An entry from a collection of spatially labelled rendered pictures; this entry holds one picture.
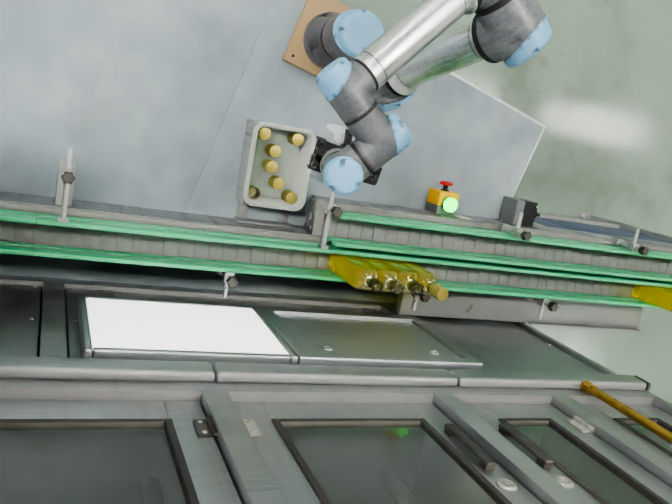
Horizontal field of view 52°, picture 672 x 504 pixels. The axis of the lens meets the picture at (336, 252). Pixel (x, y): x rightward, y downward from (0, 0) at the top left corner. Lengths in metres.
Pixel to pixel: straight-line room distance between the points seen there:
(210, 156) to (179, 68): 0.24
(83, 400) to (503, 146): 1.51
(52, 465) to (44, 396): 0.21
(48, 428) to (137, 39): 1.03
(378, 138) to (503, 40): 0.35
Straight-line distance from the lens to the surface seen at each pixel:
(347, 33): 1.75
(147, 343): 1.45
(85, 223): 1.70
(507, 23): 1.51
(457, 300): 2.15
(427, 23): 1.41
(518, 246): 2.22
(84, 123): 1.87
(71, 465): 1.11
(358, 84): 1.34
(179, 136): 1.89
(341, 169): 1.34
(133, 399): 1.31
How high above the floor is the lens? 2.61
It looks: 64 degrees down
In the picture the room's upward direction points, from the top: 124 degrees clockwise
